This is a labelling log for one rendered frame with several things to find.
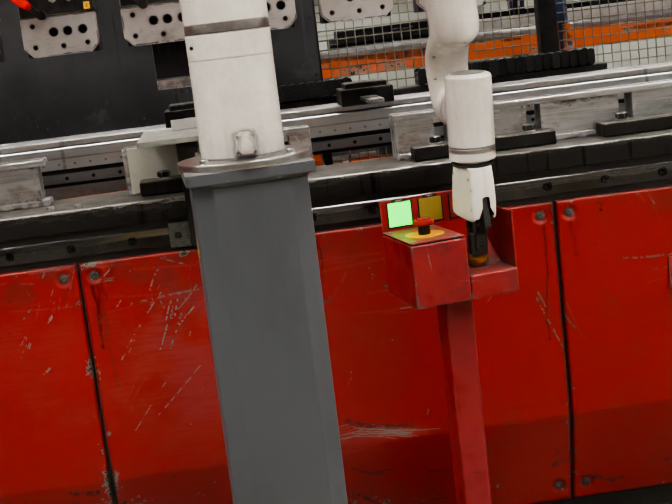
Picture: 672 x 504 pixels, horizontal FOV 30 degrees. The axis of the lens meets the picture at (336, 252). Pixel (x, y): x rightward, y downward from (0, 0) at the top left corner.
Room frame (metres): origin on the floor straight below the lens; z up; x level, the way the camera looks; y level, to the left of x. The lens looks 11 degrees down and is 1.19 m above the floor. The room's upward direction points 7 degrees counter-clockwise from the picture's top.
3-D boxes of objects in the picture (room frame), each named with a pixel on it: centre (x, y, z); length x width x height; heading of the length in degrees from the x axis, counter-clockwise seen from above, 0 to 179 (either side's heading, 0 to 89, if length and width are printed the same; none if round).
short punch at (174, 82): (2.62, 0.28, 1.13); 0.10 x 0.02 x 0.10; 94
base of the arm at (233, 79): (1.79, 0.11, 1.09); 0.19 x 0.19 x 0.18
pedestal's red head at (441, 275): (2.27, -0.21, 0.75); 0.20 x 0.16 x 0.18; 106
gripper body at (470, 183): (2.26, -0.26, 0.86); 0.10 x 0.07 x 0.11; 16
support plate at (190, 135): (2.47, 0.26, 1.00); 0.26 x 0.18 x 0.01; 4
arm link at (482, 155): (2.25, -0.26, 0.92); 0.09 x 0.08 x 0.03; 16
